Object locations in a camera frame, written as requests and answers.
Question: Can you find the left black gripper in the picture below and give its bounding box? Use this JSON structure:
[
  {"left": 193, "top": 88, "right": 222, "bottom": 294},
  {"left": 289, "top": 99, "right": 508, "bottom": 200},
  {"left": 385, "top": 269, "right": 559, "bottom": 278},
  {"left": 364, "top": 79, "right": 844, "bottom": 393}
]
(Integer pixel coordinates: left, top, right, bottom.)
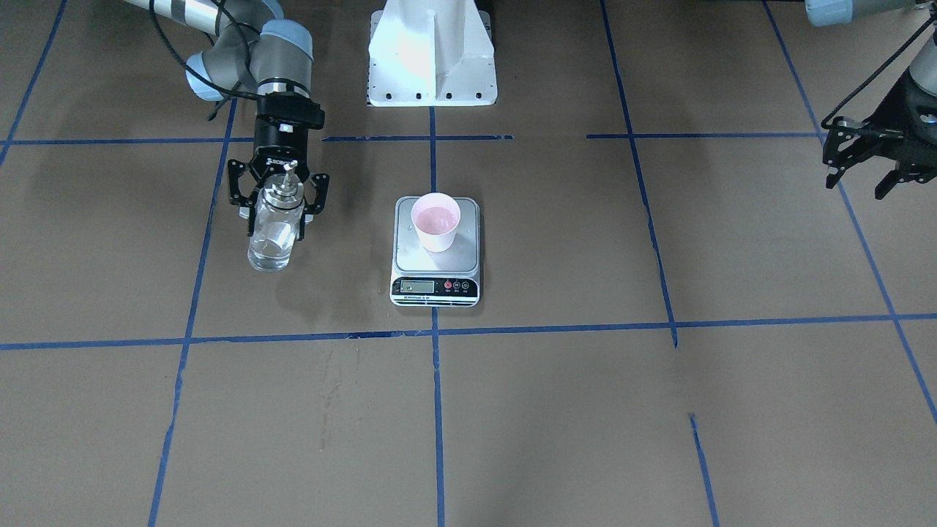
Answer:
[{"left": 822, "top": 73, "right": 936, "bottom": 200}]

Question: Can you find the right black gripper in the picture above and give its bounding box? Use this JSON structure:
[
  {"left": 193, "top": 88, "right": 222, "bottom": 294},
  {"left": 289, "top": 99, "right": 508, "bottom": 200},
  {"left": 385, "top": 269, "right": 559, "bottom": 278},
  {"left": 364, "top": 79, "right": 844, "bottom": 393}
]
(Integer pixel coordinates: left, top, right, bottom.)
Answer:
[{"left": 225, "top": 92, "right": 331, "bottom": 242}]

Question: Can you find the glass sauce bottle steel spout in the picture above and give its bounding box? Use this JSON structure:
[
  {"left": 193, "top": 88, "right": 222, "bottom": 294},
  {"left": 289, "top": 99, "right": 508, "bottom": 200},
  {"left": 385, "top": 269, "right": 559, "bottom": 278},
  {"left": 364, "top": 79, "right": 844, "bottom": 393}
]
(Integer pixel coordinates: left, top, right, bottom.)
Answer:
[{"left": 247, "top": 160, "right": 305, "bottom": 272}]

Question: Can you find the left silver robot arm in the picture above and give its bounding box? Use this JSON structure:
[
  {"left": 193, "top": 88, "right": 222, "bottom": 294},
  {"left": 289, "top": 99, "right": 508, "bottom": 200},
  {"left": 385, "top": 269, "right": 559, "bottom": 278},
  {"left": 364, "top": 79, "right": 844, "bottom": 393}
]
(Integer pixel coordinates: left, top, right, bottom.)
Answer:
[{"left": 805, "top": 1, "right": 936, "bottom": 200}]

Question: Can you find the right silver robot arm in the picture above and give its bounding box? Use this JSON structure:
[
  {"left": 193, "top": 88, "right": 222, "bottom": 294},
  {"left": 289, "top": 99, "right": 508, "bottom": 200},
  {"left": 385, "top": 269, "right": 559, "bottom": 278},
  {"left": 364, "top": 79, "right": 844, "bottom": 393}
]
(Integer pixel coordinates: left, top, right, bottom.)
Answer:
[{"left": 136, "top": 1, "right": 330, "bottom": 240}]

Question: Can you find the grey digital kitchen scale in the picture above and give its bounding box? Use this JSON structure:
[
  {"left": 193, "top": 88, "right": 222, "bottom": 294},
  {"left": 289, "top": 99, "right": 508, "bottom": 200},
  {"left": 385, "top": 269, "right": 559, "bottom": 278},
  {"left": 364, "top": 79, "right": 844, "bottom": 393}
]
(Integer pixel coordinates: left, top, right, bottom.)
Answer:
[{"left": 389, "top": 196, "right": 482, "bottom": 307}]

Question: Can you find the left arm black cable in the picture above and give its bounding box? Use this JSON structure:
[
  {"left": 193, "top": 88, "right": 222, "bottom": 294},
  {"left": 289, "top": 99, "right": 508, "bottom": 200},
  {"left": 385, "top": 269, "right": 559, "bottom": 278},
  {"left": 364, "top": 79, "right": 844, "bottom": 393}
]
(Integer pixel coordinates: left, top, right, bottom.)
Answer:
[{"left": 820, "top": 22, "right": 937, "bottom": 132}]

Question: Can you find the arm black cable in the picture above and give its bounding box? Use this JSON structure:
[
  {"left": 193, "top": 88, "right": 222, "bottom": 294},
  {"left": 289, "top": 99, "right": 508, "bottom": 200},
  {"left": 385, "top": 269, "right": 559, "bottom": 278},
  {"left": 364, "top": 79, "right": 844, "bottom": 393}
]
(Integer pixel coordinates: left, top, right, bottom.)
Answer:
[
  {"left": 146, "top": 0, "right": 261, "bottom": 122},
  {"left": 820, "top": 22, "right": 937, "bottom": 132}
]

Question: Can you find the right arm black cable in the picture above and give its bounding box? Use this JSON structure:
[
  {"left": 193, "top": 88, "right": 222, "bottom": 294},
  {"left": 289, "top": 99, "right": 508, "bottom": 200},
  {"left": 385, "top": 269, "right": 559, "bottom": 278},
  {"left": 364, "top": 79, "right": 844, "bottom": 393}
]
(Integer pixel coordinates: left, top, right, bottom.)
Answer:
[{"left": 146, "top": 0, "right": 261, "bottom": 122}]

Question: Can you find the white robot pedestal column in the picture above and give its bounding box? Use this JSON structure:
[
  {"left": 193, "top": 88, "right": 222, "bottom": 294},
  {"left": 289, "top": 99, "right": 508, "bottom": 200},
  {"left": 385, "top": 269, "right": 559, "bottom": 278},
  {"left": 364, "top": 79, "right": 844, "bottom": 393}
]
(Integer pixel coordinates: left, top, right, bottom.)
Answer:
[{"left": 366, "top": 1, "right": 499, "bottom": 108}]

